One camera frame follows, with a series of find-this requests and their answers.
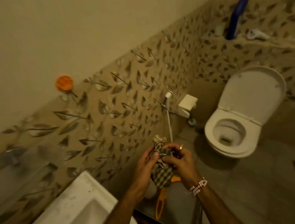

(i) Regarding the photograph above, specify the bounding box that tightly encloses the person's right hand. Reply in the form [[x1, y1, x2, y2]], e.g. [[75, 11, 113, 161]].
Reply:
[[160, 140, 203, 191]]

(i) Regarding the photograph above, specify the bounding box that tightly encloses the person's left hand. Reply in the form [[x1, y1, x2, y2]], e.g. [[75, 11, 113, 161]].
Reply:
[[129, 145, 163, 195]]

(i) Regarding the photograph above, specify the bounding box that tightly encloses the white spray bottle black trigger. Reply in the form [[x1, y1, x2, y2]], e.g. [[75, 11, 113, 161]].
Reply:
[[144, 178, 159, 199]]

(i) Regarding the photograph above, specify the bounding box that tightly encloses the checkered cloth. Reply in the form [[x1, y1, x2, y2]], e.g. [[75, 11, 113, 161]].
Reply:
[[145, 133, 178, 190]]

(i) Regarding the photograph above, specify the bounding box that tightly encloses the orange plastic squeegee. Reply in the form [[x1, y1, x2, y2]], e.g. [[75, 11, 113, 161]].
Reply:
[[151, 176, 186, 220]]

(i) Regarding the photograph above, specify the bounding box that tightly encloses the person's right forearm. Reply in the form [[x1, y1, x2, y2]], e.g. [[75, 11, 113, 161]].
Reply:
[[196, 182, 247, 224]]

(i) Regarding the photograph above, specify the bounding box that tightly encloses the person's left forearm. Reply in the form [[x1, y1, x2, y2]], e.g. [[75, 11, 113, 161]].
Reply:
[[82, 185, 150, 224]]

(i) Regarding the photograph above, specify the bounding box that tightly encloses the blue toilet cleaner bottle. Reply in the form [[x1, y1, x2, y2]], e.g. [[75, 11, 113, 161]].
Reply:
[[222, 0, 254, 41]]

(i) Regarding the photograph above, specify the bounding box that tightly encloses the grey plastic tray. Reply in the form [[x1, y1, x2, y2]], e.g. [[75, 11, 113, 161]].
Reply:
[[133, 174, 204, 224]]

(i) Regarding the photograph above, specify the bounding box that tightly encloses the white toilet paper holder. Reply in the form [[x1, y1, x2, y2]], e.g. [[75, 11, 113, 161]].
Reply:
[[176, 93, 200, 119]]

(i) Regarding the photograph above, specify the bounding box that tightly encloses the white ceramic sink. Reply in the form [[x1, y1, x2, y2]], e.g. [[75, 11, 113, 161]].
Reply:
[[1, 165, 142, 224]]

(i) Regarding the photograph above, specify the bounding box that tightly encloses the frosted glass shelf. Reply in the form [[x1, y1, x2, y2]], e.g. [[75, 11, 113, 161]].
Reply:
[[0, 142, 63, 213]]

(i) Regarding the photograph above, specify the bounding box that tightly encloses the white sprayer head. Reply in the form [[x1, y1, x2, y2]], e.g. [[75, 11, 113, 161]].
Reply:
[[245, 27, 270, 42]]

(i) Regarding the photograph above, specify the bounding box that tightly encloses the red and white beaded bracelet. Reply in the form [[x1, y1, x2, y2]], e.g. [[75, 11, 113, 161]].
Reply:
[[188, 177, 209, 198]]

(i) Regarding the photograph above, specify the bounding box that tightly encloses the white bidet sprayer with hose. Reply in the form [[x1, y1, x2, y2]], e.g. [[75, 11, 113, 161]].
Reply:
[[160, 90, 179, 144]]

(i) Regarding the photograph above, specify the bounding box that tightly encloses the orange wall hook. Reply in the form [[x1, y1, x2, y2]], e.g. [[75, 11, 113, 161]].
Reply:
[[54, 74, 78, 100]]

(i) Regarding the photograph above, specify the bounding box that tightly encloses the chrome shelf bracket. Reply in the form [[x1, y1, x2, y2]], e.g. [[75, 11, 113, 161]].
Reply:
[[0, 145, 29, 168]]

